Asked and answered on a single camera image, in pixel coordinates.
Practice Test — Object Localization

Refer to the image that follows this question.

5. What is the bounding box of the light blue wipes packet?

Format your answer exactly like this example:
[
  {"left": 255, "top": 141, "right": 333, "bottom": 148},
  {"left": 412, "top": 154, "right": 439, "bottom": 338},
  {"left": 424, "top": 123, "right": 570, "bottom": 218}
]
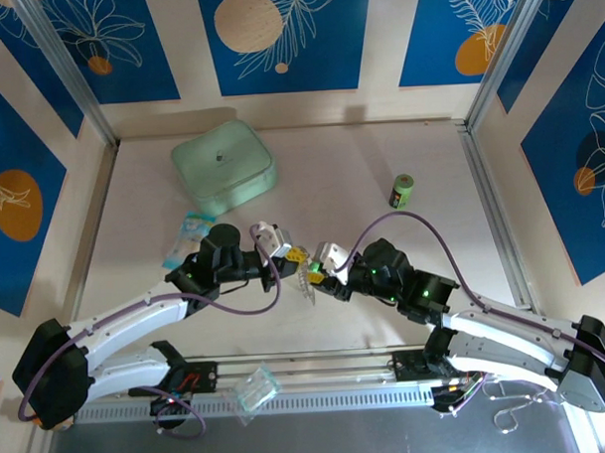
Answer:
[{"left": 160, "top": 210, "right": 219, "bottom": 271}]

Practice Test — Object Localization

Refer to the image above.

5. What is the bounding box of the green cylindrical battery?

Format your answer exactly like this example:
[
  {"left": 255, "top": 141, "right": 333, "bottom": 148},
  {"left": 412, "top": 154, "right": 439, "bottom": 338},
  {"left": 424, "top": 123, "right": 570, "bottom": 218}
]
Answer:
[{"left": 389, "top": 172, "right": 416, "bottom": 211}]

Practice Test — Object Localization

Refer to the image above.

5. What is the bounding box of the mint green zip case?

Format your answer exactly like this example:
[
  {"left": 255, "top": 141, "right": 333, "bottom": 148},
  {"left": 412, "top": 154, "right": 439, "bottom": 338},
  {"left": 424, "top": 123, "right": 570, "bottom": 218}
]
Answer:
[{"left": 169, "top": 118, "right": 280, "bottom": 220}]

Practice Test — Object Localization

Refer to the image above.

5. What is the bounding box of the clear plastic box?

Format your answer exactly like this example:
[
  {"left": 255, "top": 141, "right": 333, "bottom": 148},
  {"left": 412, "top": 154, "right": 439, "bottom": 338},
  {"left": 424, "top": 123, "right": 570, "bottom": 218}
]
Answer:
[{"left": 222, "top": 365, "right": 284, "bottom": 429}]

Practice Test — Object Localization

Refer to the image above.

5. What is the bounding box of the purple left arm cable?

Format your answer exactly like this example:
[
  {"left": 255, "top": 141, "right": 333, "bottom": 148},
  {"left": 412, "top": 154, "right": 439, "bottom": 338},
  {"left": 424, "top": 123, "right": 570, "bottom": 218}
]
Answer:
[{"left": 12, "top": 223, "right": 286, "bottom": 422}]

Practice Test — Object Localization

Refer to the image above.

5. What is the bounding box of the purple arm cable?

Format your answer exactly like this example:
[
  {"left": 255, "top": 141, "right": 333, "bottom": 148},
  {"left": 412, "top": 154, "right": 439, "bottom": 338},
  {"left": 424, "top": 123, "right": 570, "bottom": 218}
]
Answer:
[
  {"left": 12, "top": 223, "right": 286, "bottom": 422},
  {"left": 331, "top": 204, "right": 605, "bottom": 405}
]

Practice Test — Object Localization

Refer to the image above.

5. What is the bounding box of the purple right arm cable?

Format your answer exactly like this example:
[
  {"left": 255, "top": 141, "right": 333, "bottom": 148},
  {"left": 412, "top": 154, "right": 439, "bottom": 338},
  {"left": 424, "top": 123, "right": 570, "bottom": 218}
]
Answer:
[{"left": 331, "top": 204, "right": 605, "bottom": 405}]

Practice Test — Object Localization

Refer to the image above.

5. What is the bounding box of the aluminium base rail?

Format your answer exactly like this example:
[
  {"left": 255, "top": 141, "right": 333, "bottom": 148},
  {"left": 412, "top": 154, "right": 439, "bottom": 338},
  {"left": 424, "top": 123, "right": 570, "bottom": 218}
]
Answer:
[{"left": 33, "top": 343, "right": 572, "bottom": 396}]

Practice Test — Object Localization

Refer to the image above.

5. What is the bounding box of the grey slotted cable duct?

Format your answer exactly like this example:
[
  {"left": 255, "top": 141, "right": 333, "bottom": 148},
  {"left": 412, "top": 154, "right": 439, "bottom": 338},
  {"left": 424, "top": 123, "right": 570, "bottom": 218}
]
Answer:
[{"left": 69, "top": 382, "right": 439, "bottom": 425}]

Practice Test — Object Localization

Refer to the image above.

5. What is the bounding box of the aluminium side rail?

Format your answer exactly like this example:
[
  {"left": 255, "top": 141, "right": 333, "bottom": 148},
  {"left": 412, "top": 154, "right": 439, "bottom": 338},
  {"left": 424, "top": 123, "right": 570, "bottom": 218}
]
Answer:
[
  {"left": 60, "top": 140, "right": 126, "bottom": 315},
  {"left": 456, "top": 121, "right": 541, "bottom": 315}
]

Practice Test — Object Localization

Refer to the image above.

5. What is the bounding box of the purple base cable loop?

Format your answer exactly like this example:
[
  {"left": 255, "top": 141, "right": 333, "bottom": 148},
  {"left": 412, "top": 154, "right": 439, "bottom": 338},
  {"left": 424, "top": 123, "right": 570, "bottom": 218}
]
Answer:
[{"left": 152, "top": 381, "right": 208, "bottom": 440}]

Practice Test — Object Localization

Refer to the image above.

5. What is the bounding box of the thin white wire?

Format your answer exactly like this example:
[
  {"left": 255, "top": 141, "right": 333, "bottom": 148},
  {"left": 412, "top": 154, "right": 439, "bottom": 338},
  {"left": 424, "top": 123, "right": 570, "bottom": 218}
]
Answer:
[{"left": 488, "top": 374, "right": 569, "bottom": 436}]

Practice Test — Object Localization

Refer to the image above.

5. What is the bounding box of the aluminium frame post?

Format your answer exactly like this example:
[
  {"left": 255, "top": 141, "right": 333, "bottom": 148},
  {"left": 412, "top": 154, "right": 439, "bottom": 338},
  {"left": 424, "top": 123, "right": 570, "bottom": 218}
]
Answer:
[
  {"left": 11, "top": 0, "right": 121, "bottom": 151},
  {"left": 461, "top": 0, "right": 561, "bottom": 132}
]

